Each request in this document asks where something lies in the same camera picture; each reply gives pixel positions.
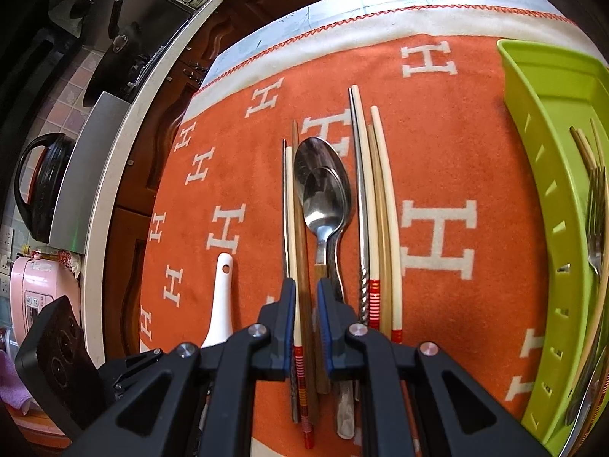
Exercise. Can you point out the black kettle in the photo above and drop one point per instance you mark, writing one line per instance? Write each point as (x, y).
(47, 185)

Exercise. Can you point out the pink kitchen appliance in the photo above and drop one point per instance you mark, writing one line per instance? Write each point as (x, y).
(33, 290)

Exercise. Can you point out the white ceramic spoon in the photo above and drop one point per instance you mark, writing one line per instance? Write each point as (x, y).
(221, 304)

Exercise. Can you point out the brown wooden chopstick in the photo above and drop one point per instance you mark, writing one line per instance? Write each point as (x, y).
(380, 228)

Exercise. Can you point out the orange printed blanket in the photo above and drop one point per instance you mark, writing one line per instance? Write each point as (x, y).
(452, 152)

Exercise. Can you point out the green plastic tray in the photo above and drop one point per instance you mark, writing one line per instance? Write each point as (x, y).
(537, 190)

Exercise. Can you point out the large metal spoon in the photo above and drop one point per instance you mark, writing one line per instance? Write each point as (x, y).
(309, 162)

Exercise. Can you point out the metal fork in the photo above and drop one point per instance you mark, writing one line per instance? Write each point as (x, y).
(597, 209)

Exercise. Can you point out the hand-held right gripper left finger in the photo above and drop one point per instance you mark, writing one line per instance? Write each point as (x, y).
(288, 323)

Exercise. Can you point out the steel splash guard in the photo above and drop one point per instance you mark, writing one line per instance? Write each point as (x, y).
(85, 176)

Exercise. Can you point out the purple cloth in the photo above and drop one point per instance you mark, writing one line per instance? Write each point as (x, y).
(14, 381)

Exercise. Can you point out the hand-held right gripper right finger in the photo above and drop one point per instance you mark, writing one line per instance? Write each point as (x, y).
(325, 328)

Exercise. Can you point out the medium metal spoon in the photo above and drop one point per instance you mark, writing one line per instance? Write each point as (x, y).
(323, 200)

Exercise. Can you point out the bamboo chopstick red bands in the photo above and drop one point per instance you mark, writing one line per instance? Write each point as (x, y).
(291, 228)
(391, 228)
(367, 190)

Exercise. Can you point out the black wok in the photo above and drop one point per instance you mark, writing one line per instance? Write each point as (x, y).
(109, 76)

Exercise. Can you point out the gas stove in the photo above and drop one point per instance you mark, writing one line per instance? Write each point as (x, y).
(161, 9)

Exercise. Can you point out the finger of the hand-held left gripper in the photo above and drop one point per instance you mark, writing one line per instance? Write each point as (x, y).
(128, 371)

